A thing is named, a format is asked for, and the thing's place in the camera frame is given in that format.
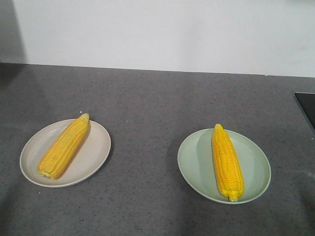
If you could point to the bright yellow corn cob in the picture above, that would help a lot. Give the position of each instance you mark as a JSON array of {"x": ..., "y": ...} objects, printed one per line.
[{"x": 228, "y": 172}]

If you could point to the orange-yellow corn cob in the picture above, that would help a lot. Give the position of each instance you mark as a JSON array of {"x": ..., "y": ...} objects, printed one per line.
[{"x": 57, "y": 158}]

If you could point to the distant white plate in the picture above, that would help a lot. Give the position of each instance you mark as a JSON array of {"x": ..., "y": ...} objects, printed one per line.
[{"x": 89, "y": 157}]

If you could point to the black glass gas stove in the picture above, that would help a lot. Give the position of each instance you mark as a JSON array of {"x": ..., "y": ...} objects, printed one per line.
[{"x": 306, "y": 102}]

